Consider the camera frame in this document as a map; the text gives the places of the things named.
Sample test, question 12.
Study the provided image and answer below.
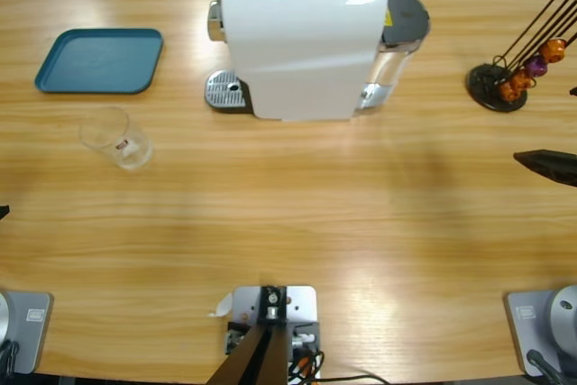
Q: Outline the black capsule holder with rods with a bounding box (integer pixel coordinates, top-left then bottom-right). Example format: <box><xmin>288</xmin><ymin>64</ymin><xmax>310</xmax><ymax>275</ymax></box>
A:
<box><xmin>466</xmin><ymin>0</ymin><xmax>577</xmax><ymax>114</ymax></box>

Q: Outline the orange black cable bundle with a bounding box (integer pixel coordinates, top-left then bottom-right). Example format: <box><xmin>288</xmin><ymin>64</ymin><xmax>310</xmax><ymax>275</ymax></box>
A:
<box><xmin>288</xmin><ymin>348</ymin><xmax>325</xmax><ymax>381</ymax></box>

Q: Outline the white capsule coffee machine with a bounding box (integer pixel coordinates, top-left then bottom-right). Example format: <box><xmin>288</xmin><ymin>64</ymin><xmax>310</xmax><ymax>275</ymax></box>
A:
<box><xmin>205</xmin><ymin>0</ymin><xmax>389</xmax><ymax>124</ymax></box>

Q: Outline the black mount bracket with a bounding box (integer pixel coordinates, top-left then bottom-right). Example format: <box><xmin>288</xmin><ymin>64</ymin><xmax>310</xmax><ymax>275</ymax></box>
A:
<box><xmin>224</xmin><ymin>320</ymin><xmax>322</xmax><ymax>357</ymax></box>

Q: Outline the teal plastic tray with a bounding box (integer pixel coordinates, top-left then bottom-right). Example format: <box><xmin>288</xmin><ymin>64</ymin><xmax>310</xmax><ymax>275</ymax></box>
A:
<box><xmin>34</xmin><ymin>27</ymin><xmax>164</xmax><ymax>96</ymax></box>

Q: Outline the purple coffee capsule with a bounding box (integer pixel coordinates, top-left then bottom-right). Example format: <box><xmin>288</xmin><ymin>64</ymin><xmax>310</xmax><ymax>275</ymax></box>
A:
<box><xmin>526</xmin><ymin>54</ymin><xmax>549</xmax><ymax>78</ymax></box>

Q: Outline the clear drinking glass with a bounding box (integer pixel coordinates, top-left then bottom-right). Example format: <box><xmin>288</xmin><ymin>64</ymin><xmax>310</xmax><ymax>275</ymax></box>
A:
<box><xmin>78</xmin><ymin>106</ymin><xmax>154</xmax><ymax>173</ymax></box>

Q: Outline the white paper tag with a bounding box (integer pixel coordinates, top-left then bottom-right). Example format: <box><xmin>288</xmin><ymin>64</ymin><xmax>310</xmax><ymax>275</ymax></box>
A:
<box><xmin>206</xmin><ymin>292</ymin><xmax>234</xmax><ymax>318</ymax></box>

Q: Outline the clear water tank black lid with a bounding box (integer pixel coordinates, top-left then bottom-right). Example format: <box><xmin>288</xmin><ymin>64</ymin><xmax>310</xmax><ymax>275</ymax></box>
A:
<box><xmin>355</xmin><ymin>0</ymin><xmax>432</xmax><ymax>112</ymax></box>

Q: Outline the dark camera post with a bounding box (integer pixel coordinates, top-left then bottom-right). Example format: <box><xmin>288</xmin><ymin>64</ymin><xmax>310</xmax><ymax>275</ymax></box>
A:
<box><xmin>209</xmin><ymin>285</ymin><xmax>289</xmax><ymax>385</ymax></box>

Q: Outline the white mount block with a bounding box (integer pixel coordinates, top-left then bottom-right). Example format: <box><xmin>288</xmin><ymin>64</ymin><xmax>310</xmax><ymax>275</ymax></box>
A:
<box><xmin>232</xmin><ymin>285</ymin><xmax>316</xmax><ymax>327</ymax></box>

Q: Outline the orange coffee capsule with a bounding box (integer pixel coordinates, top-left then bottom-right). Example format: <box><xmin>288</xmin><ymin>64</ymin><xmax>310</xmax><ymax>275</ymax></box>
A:
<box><xmin>499</xmin><ymin>81</ymin><xmax>527</xmax><ymax>103</ymax></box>
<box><xmin>540</xmin><ymin>38</ymin><xmax>567</xmax><ymax>63</ymax></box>
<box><xmin>511</xmin><ymin>69</ymin><xmax>536</xmax><ymax>90</ymax></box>

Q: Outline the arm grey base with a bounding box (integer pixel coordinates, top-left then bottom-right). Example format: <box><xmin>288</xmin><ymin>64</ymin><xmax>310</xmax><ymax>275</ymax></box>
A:
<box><xmin>0</xmin><ymin>290</ymin><xmax>54</xmax><ymax>375</ymax></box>
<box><xmin>503</xmin><ymin>284</ymin><xmax>577</xmax><ymax>378</ymax></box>

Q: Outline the black power cable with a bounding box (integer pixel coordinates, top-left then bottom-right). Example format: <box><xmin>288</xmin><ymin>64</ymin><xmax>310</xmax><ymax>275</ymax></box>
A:
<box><xmin>322</xmin><ymin>373</ymin><xmax>389</xmax><ymax>385</ymax></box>

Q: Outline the metal drip tray grille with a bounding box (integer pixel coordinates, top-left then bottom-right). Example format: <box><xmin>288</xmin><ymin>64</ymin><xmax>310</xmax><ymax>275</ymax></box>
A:
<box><xmin>205</xmin><ymin>69</ymin><xmax>253</xmax><ymax>115</ymax></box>

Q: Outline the base black cable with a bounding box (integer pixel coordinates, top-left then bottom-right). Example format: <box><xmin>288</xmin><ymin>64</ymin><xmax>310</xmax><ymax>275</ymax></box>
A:
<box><xmin>526</xmin><ymin>348</ymin><xmax>567</xmax><ymax>385</ymax></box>
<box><xmin>0</xmin><ymin>339</ymin><xmax>22</xmax><ymax>375</ymax></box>

